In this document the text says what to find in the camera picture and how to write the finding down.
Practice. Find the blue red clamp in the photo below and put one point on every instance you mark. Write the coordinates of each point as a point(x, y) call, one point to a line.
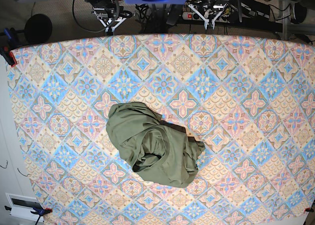
point(6, 51)
point(40, 212)

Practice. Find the blue red clamp lower left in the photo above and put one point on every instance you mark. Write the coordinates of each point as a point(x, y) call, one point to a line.
point(40, 212)

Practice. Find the white floor outlet box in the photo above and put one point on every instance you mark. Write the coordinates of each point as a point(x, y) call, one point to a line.
point(21, 206)

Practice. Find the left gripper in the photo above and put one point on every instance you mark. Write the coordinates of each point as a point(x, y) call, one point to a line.
point(220, 6)

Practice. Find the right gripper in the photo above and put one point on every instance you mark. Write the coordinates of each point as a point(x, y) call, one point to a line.
point(107, 15)

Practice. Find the red clamp lower right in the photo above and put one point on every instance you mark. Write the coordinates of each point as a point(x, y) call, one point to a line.
point(309, 210)

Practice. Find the blue red clamp upper left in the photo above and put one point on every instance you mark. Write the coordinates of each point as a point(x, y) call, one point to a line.
point(6, 51)

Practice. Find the white power strip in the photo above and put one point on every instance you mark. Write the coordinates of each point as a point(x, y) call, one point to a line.
point(193, 16)

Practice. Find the patterned tablecloth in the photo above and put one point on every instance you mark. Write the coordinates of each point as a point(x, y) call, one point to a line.
point(250, 100)

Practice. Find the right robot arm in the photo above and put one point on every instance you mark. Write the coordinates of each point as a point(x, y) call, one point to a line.
point(99, 4)

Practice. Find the olive green t-shirt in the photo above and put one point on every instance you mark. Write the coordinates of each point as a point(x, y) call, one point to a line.
point(156, 150)

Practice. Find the black round stool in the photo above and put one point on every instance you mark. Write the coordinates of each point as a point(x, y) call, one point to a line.
point(38, 29)

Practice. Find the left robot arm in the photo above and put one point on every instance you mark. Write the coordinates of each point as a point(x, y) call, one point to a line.
point(228, 11)

